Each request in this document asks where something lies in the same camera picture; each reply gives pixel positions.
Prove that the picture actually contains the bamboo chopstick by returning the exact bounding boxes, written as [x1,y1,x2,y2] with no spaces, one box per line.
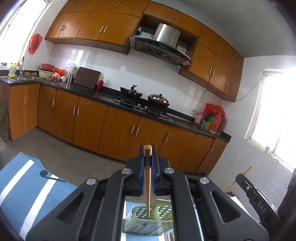
[144,145,152,219]
[222,164,253,191]

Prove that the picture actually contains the green perforated utensil holder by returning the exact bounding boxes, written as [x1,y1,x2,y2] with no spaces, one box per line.
[122,199,174,236]

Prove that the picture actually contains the blue white striped tablecloth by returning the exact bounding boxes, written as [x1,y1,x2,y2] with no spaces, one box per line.
[0,151,176,241]

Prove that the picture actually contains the white cup on windowsill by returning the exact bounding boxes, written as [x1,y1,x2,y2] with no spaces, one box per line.
[264,146,270,154]

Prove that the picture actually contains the lower wooden cabinets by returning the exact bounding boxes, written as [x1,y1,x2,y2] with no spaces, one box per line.
[8,83,229,174]

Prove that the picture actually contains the red oil bottle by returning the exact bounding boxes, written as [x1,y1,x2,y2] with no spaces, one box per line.
[209,113,222,134]

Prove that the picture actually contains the red bag on counter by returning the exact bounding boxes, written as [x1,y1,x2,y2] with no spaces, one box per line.
[203,103,226,115]

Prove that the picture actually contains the black gas stove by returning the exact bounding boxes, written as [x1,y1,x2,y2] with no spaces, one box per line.
[113,97,170,120]

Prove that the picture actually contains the lidded black wok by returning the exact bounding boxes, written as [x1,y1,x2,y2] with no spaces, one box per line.
[147,93,170,108]

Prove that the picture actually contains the dark cutting board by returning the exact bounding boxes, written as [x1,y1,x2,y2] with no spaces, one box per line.
[73,67,101,89]

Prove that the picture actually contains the green basin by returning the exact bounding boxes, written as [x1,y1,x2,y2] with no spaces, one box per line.
[38,69,53,78]

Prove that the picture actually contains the red basin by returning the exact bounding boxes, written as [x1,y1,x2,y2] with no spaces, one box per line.
[41,64,55,72]

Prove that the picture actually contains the yellow detergent bottle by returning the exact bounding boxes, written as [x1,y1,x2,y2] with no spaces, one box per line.
[8,63,18,78]

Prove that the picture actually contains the steel range hood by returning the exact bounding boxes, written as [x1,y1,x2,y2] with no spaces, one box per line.
[129,23,192,67]

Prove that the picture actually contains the red plastic bag on wall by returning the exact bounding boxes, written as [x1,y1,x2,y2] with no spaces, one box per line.
[28,34,43,55]

